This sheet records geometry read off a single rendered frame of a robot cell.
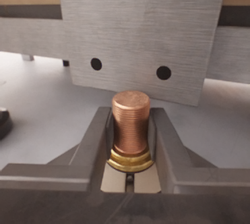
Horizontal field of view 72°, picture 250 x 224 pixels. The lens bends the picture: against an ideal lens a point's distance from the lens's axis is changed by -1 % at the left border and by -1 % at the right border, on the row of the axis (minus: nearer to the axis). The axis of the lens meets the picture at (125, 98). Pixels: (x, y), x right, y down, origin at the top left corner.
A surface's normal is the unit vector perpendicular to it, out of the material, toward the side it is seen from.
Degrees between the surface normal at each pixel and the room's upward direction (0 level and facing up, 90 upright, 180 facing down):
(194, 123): 180
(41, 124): 180
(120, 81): 90
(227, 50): 90
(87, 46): 90
